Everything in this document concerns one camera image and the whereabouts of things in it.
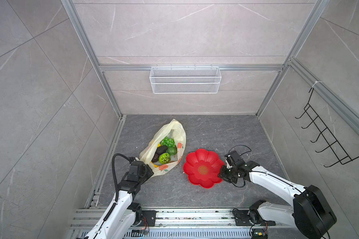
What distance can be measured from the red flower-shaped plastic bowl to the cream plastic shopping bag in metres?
0.07

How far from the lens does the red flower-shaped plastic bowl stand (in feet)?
2.80

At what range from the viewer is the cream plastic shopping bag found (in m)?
0.85

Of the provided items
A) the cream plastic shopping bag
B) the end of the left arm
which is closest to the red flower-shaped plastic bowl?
the cream plastic shopping bag

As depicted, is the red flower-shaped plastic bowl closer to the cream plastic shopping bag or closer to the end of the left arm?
the cream plastic shopping bag
